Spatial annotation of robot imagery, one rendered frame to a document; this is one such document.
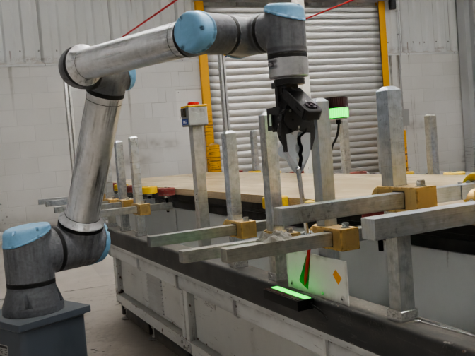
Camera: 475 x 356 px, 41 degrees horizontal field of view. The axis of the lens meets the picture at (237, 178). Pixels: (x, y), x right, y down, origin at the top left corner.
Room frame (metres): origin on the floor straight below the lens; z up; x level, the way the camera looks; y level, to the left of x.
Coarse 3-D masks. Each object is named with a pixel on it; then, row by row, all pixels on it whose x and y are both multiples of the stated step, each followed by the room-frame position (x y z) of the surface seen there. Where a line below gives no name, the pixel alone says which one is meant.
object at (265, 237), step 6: (264, 234) 1.36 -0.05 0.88; (270, 234) 1.36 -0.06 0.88; (276, 234) 1.36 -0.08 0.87; (282, 234) 1.36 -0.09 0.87; (288, 234) 1.39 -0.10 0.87; (258, 240) 1.36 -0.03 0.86; (264, 240) 1.34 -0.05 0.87; (270, 240) 1.33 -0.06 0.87; (276, 240) 1.33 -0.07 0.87; (282, 240) 1.34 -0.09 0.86
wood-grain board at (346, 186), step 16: (176, 176) 4.15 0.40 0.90; (192, 176) 3.96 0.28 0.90; (208, 176) 3.79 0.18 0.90; (240, 176) 3.49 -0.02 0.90; (256, 176) 3.36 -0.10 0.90; (288, 176) 3.11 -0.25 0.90; (304, 176) 3.01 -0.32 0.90; (336, 176) 2.81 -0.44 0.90; (352, 176) 2.73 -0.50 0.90; (368, 176) 2.64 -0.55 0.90; (416, 176) 2.42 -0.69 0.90; (432, 176) 2.36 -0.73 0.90; (448, 176) 2.30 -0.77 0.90; (464, 176) 2.24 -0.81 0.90; (176, 192) 2.84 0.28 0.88; (192, 192) 2.66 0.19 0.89; (208, 192) 2.51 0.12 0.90; (224, 192) 2.37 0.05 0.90; (240, 192) 2.30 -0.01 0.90; (256, 192) 2.24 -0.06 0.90; (288, 192) 2.13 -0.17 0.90; (304, 192) 2.08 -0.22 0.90; (336, 192) 1.98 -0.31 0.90; (352, 192) 1.94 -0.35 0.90; (368, 192) 1.90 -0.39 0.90
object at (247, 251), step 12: (360, 228) 1.45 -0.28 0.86; (288, 240) 1.36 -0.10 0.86; (300, 240) 1.38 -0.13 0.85; (312, 240) 1.39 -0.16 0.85; (324, 240) 1.40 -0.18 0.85; (360, 240) 1.45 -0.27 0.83; (228, 252) 1.30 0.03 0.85; (240, 252) 1.31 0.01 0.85; (252, 252) 1.32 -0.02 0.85; (264, 252) 1.34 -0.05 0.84; (276, 252) 1.35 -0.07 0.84; (288, 252) 1.36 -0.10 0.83
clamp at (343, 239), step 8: (336, 232) 1.39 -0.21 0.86; (344, 232) 1.38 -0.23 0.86; (352, 232) 1.39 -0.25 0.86; (336, 240) 1.40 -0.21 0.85; (344, 240) 1.38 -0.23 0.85; (352, 240) 1.39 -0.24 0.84; (328, 248) 1.43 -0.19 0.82; (336, 248) 1.40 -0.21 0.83; (344, 248) 1.38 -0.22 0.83; (352, 248) 1.39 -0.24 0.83
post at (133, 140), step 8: (136, 144) 2.81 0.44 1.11; (136, 152) 2.81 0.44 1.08; (136, 160) 2.81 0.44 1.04; (136, 168) 2.81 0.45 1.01; (136, 176) 2.80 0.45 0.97; (136, 184) 2.80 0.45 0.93; (136, 192) 2.80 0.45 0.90; (136, 200) 2.80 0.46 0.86; (136, 216) 2.80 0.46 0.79; (136, 224) 2.81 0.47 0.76; (144, 224) 2.81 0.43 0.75
